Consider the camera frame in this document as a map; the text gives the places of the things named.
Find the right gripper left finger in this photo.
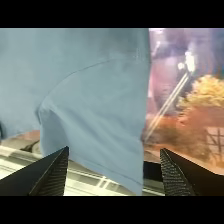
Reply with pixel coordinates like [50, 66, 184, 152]
[0, 145, 70, 197]

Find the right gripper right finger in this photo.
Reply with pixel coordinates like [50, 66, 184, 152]
[159, 148, 224, 197]

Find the blue T-shirt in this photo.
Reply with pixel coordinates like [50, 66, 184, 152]
[0, 27, 153, 196]

